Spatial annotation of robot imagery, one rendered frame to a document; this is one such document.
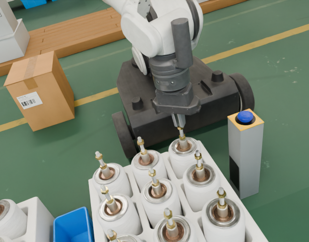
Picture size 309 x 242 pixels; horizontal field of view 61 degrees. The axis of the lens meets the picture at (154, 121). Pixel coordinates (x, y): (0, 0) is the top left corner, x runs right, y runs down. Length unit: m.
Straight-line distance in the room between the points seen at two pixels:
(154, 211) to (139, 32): 0.42
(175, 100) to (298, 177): 0.57
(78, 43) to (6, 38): 0.57
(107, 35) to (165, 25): 1.86
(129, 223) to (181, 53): 0.42
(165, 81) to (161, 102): 0.08
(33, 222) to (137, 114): 0.50
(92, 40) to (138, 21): 1.86
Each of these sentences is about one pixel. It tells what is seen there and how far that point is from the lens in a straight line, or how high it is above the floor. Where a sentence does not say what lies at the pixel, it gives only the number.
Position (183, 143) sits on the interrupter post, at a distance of 0.75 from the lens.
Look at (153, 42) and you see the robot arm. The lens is 0.53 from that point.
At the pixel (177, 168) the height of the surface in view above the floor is 0.20.
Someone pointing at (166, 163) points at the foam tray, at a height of 0.18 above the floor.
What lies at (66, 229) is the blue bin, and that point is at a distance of 0.97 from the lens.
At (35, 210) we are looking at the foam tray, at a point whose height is 0.18.
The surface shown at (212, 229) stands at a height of 0.25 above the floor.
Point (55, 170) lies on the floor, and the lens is 1.27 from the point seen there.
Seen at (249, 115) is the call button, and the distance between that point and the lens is 0.74.
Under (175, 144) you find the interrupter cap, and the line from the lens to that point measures 0.78.
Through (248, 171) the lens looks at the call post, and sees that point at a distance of 0.86.
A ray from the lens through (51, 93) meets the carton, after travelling 1.45.
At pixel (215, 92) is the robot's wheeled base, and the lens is 1.08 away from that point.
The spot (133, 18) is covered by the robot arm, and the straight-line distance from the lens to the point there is 0.56.
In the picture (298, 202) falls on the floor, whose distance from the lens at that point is 0.98.
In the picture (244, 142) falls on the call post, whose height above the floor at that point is 0.27.
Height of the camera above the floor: 0.79
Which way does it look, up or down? 38 degrees down
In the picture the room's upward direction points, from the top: 14 degrees counter-clockwise
